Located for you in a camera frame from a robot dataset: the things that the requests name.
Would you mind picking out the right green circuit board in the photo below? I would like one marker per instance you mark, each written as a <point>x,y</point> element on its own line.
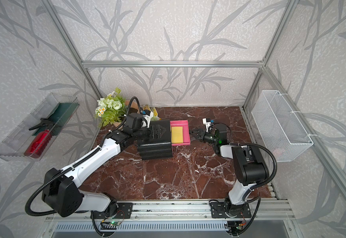
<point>235,227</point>

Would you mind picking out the yellow sponge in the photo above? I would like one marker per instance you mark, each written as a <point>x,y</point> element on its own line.
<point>177,134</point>

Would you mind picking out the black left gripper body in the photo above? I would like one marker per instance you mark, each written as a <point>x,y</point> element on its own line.
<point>141,134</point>

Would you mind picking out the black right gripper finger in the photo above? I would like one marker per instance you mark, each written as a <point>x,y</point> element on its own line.
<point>197,137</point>
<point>197,132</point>

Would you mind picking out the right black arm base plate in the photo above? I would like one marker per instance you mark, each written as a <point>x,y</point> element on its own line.
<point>229,209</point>

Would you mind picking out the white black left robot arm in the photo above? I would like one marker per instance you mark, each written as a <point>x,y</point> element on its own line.
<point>62,192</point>

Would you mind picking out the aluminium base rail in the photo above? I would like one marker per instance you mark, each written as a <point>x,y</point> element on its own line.
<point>185,210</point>

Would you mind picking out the black drawer cabinet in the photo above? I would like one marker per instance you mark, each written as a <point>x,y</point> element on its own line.
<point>156,149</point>

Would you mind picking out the red spray bottle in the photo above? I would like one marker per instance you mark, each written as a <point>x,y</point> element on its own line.
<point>38,145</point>

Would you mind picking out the green white artificial flowers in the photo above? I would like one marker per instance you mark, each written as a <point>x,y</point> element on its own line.
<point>111,109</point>

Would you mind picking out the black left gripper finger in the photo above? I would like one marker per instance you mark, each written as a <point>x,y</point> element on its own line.
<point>156,136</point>
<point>156,129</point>

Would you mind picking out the left green circuit board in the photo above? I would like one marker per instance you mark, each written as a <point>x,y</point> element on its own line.
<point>110,225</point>

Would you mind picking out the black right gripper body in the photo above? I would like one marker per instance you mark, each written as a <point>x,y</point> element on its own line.
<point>211,139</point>

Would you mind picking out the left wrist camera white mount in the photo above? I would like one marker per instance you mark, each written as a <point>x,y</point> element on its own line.
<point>146,114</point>

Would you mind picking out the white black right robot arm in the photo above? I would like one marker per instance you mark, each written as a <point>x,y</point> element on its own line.
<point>249,165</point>

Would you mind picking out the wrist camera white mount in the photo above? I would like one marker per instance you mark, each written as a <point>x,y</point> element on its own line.
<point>207,122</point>
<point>146,114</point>

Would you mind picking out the green circuit board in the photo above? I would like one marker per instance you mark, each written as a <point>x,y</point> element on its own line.
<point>110,225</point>
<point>235,227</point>

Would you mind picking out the pink top drawer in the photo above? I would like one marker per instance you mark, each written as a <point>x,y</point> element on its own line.
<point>184,124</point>

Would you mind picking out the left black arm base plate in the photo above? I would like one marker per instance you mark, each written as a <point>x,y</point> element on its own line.
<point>116,209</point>

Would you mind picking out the yellow white garden glove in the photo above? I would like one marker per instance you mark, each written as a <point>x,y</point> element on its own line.
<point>154,112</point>

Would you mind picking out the clear plastic wall tray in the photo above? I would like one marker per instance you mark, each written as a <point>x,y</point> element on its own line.
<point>30,140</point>

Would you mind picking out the white wire mesh basket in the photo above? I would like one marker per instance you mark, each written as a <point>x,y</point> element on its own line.
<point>279,126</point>

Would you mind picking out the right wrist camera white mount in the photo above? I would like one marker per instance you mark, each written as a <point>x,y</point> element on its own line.
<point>207,122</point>

